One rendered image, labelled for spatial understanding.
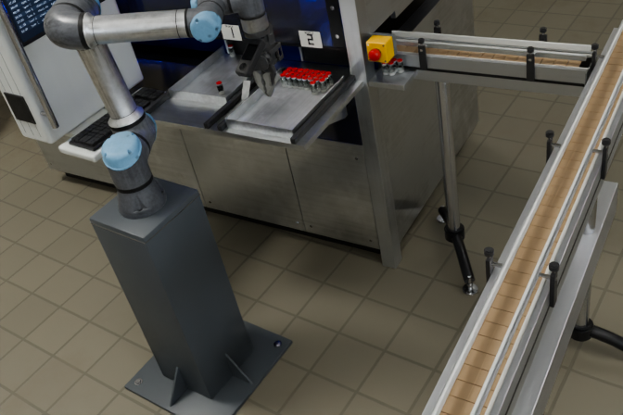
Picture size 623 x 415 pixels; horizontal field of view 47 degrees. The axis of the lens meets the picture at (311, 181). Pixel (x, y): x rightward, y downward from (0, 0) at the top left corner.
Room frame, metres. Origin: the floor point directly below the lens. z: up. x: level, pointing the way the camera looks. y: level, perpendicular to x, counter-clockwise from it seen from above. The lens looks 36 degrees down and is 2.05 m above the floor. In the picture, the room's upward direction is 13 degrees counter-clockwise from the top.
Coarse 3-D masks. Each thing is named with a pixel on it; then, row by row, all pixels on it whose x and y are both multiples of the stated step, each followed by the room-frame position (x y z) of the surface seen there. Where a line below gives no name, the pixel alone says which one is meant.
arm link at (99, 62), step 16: (64, 0) 1.93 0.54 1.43; (80, 0) 1.95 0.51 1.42; (96, 0) 2.01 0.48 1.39; (96, 48) 1.94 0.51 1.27; (96, 64) 1.93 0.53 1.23; (112, 64) 1.96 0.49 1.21; (96, 80) 1.94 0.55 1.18; (112, 80) 1.94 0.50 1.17; (112, 96) 1.93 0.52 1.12; (128, 96) 1.96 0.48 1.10; (112, 112) 1.94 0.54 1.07; (128, 112) 1.94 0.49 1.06; (144, 112) 1.97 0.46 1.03; (112, 128) 1.93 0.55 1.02; (128, 128) 1.92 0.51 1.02; (144, 128) 1.94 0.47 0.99
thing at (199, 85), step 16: (208, 64) 2.50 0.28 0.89; (224, 64) 2.49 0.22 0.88; (192, 80) 2.42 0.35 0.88; (208, 80) 2.39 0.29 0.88; (224, 80) 2.36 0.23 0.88; (240, 80) 2.34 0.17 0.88; (176, 96) 2.31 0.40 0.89; (192, 96) 2.26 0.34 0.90; (208, 96) 2.21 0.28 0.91; (224, 96) 2.24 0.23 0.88
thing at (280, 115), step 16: (256, 96) 2.16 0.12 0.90; (272, 96) 2.16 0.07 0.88; (288, 96) 2.14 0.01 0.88; (304, 96) 2.11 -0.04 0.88; (320, 96) 2.09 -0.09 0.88; (240, 112) 2.08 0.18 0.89; (256, 112) 2.08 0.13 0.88; (272, 112) 2.06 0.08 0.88; (288, 112) 2.03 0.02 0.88; (304, 112) 2.01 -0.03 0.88; (240, 128) 1.99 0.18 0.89; (256, 128) 1.95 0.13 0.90; (272, 128) 1.91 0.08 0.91; (288, 128) 1.93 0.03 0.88
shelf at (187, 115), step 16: (288, 64) 2.38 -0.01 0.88; (304, 64) 2.35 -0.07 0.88; (320, 64) 2.32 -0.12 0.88; (336, 80) 2.18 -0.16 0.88; (352, 96) 2.07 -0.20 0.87; (160, 112) 2.23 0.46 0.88; (176, 112) 2.21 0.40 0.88; (192, 112) 2.18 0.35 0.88; (208, 112) 2.16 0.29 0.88; (336, 112) 1.98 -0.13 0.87; (192, 128) 2.09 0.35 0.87; (320, 128) 1.90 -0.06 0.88; (272, 144) 1.89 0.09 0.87; (288, 144) 1.85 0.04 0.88; (304, 144) 1.83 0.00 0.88
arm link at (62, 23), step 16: (208, 0) 1.85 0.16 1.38; (48, 16) 1.87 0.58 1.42; (64, 16) 1.84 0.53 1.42; (80, 16) 1.83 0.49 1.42; (96, 16) 1.84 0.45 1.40; (112, 16) 1.82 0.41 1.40; (128, 16) 1.81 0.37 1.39; (144, 16) 1.80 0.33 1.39; (160, 16) 1.79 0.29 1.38; (176, 16) 1.78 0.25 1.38; (192, 16) 1.78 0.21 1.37; (208, 16) 1.75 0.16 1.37; (48, 32) 1.84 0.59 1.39; (64, 32) 1.81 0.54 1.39; (80, 32) 1.79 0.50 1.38; (96, 32) 1.80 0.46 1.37; (112, 32) 1.79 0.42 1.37; (128, 32) 1.79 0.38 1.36; (144, 32) 1.78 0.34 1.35; (160, 32) 1.77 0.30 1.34; (176, 32) 1.77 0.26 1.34; (192, 32) 1.74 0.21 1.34; (208, 32) 1.74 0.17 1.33; (80, 48) 1.81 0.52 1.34
